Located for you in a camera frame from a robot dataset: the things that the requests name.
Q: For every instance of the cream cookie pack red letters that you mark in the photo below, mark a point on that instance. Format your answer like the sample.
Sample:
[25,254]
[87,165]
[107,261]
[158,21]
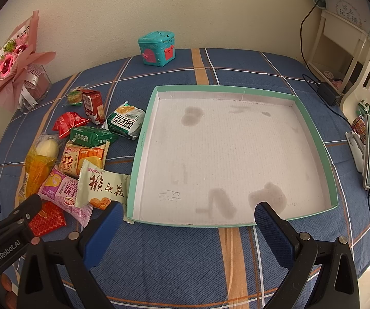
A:
[98,187]

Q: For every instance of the pink flower bouquet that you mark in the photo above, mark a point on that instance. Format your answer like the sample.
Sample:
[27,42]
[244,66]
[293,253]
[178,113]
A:
[23,78]

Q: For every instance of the yellow orange snack bag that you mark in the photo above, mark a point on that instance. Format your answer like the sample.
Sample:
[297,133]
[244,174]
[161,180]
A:
[38,169]

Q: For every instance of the red white snack box pack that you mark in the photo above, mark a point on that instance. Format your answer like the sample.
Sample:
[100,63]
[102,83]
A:
[93,106]

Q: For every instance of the round white sign board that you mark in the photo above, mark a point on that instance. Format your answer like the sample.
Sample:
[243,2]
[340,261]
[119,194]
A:
[356,12]

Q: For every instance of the round bun clear wrapper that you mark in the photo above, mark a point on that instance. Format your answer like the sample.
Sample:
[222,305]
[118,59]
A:
[46,146]

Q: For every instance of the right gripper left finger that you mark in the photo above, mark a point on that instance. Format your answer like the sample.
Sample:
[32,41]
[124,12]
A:
[41,285]

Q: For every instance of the pink snack pack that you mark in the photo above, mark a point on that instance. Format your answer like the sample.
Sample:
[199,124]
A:
[61,190]

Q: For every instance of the teal toy house box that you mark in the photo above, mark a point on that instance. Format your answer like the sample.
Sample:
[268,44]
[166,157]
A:
[157,48]

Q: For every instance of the red patterned packet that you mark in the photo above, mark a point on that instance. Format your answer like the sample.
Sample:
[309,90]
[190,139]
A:
[49,219]

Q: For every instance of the orange roll cake pack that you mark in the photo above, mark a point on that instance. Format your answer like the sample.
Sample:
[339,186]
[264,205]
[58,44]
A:
[74,155]

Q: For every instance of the red crinkled snack packet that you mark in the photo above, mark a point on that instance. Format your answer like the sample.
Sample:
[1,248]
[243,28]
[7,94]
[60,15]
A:
[66,122]

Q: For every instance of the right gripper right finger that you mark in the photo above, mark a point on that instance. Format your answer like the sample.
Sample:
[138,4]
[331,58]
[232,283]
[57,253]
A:
[337,283]

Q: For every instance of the white wooden shelf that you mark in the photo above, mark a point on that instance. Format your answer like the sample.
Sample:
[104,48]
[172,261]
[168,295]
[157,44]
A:
[349,79]

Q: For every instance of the dark green snack pack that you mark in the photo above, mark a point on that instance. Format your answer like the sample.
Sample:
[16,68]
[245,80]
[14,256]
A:
[88,136]

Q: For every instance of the black power adapter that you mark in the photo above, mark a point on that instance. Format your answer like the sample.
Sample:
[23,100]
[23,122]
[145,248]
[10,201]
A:
[327,93]

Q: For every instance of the round cookie green wrapper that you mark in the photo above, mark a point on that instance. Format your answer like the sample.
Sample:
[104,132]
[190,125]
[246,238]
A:
[75,98]

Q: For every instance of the white green cracker pack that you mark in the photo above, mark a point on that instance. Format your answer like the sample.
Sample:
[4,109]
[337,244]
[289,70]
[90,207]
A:
[126,120]

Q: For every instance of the green-rimmed white cardboard tray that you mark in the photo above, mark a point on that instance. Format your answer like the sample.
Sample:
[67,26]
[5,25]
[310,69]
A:
[207,155]

